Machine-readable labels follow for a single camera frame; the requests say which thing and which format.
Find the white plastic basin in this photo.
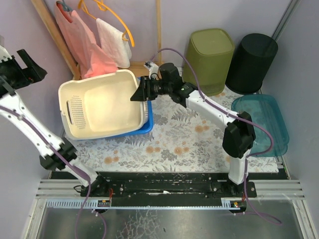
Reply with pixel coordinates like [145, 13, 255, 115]
[58, 69, 150, 140]

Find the green mesh basket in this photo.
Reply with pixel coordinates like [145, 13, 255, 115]
[182, 28, 235, 96]

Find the large black plastic bin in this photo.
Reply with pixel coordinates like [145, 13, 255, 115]
[225, 33, 278, 95]

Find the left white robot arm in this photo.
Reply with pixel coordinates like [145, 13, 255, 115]
[0, 47, 111, 197]

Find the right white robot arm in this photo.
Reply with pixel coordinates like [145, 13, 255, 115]
[130, 61, 256, 186]

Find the blue plastic tray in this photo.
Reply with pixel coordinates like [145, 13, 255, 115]
[72, 77, 155, 141]

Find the white hanging towel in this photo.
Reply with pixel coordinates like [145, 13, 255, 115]
[96, 18, 132, 68]

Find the pink hanging towel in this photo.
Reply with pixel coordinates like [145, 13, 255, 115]
[54, 1, 118, 79]

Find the floral table mat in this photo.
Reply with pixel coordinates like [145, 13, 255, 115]
[62, 66, 280, 172]

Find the orange clothes hanger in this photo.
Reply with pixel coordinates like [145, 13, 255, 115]
[77, 0, 136, 48]

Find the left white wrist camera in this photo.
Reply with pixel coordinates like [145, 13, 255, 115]
[0, 35, 12, 63]

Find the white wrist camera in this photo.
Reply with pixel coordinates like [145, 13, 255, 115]
[144, 61, 159, 80]
[0, 35, 12, 63]

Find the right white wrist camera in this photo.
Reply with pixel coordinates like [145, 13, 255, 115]
[144, 61, 159, 80]

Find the wooden rack frame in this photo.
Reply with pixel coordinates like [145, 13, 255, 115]
[31, 0, 161, 80]

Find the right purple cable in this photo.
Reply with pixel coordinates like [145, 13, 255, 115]
[148, 48, 283, 227]

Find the purple cable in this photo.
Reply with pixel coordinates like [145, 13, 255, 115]
[0, 104, 108, 239]
[148, 48, 283, 227]

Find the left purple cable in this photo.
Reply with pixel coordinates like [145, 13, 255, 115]
[0, 104, 108, 239]

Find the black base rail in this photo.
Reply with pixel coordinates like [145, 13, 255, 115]
[48, 172, 297, 213]

